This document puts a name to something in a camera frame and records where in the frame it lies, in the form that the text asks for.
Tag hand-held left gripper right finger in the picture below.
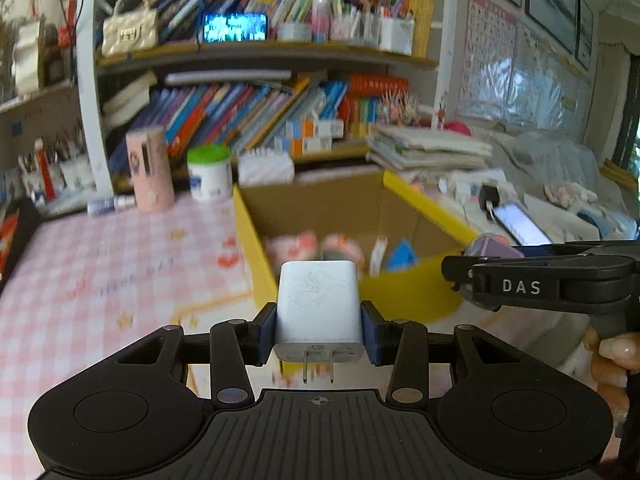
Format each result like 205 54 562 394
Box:
360 300 522 407

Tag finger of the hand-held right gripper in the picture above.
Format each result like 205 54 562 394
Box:
442 255 633 311
515 240 640 258

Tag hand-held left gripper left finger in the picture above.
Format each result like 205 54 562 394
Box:
115 302 279 409

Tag small purple white gadget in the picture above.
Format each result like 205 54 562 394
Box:
465 234 526 261

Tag white plug charger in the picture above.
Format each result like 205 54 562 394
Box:
272 260 368 386

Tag yellow cardboard box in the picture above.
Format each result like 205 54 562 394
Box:
232 170 483 321

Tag small blue packet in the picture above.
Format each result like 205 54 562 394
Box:
387 240 421 271

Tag pink plush toy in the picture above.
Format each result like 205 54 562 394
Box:
264 231 366 273

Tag person's right hand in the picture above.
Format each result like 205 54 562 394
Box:
582 324 632 426

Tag pink white plush item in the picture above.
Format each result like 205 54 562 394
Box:
545 182 598 208

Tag black smartphone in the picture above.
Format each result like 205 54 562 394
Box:
492 201 553 247

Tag grey cloth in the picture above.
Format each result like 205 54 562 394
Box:
495 130 606 196

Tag white power strip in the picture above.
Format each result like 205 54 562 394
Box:
450 170 506 201

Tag pink checked tablecloth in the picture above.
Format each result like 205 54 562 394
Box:
0 192 601 480

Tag stack of paper booklets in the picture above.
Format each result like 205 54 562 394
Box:
367 124 493 173

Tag white jar green lid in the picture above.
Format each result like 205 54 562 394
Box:
186 145 235 204

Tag white quilted pouch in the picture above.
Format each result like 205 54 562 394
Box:
237 149 296 187

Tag orange blue white carton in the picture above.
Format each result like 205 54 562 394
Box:
287 120 346 138
290 137 335 155

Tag pink humidifier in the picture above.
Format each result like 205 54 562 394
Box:
125 126 176 212

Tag clear spray bottle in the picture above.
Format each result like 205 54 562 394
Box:
87 195 137 217

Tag pink alphabet poster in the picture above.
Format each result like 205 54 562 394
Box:
460 0 518 121

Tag row of colourful books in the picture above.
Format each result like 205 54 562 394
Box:
107 75 411 161

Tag white rolled paper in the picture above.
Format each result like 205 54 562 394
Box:
164 70 293 86

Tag red packets on tray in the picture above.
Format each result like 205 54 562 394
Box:
0 197 41 291

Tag thick lying books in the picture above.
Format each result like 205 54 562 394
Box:
102 72 158 128

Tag red foil packets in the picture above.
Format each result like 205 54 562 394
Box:
0 212 21 271

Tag red tassel ornament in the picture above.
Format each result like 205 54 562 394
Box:
34 141 53 201

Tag white scalloped pen holder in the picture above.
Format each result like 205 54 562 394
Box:
377 15 415 56

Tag yellow books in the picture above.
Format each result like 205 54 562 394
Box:
405 0 436 58

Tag white wooden bookshelf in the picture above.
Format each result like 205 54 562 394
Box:
0 0 451 211

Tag clear pen holder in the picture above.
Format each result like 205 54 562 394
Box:
360 10 381 43

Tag pink pen holder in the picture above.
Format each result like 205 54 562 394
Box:
331 10 361 41

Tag smartphone with lit screen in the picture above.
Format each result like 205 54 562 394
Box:
202 12 269 43

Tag pink white bottle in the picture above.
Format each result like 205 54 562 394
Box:
311 0 332 43

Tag white pearl handbag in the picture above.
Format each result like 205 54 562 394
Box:
101 0 160 56

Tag white cloth bag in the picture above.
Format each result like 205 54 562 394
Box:
15 20 46 96

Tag clear plastic wall sheets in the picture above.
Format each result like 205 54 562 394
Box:
515 22 596 136

